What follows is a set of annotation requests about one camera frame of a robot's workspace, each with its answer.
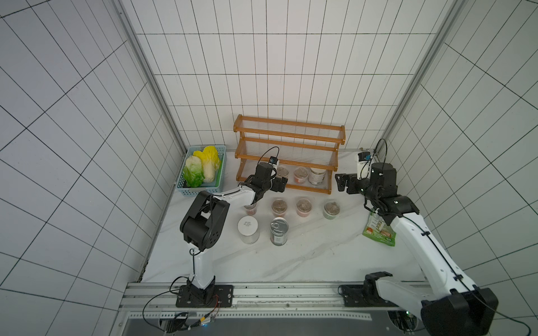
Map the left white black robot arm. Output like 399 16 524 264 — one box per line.
176 156 287 308

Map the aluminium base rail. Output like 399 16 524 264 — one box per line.
119 282 412 321

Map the dark green bottle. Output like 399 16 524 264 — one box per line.
270 217 289 246

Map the blue plastic basket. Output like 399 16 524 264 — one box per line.
176 145 226 196

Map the green snack packet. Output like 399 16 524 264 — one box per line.
362 213 396 247

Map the seed jar dark label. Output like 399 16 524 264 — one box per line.
244 204 257 216

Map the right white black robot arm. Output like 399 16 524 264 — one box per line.
335 162 499 335

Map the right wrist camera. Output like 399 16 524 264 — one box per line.
357 151 372 179

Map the white can bottom shelf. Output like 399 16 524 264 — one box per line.
308 167 326 186

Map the seed jar red label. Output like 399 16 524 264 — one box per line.
296 197 312 217
271 198 288 217

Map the wooden three-tier shelf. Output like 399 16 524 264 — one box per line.
233 115 346 195

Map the small jar yellow label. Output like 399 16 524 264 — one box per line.
277 166 289 179

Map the green napa cabbage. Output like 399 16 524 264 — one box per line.
183 155 205 188

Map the small jar pink label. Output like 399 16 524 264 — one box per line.
294 167 309 184

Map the large white-lid can shelf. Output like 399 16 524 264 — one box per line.
238 216 259 244

